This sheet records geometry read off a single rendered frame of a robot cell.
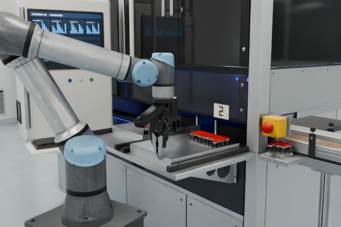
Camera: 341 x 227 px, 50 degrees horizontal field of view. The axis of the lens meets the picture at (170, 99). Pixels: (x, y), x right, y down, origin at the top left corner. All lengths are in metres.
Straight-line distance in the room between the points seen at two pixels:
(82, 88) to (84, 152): 1.06
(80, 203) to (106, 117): 1.11
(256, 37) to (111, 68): 0.61
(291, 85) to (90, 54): 0.88
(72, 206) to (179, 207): 0.89
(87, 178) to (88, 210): 0.09
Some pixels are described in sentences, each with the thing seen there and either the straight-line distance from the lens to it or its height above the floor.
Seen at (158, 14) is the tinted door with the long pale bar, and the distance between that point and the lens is 1.88.
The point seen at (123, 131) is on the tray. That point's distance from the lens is 1.69.
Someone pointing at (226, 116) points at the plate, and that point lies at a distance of 1.53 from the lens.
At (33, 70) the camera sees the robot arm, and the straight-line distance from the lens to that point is 1.15.
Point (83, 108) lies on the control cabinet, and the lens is 2.08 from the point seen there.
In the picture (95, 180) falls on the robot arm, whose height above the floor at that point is 0.92.
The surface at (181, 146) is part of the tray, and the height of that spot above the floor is 0.88.
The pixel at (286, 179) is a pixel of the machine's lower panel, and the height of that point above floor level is 0.73.
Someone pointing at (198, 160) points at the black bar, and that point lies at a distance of 1.29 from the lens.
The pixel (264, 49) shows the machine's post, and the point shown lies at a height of 1.28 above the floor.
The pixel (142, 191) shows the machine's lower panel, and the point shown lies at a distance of 2.14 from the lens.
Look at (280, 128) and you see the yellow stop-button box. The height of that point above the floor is 1.00.
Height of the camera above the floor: 1.29
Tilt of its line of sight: 8 degrees down
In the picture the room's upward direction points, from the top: straight up
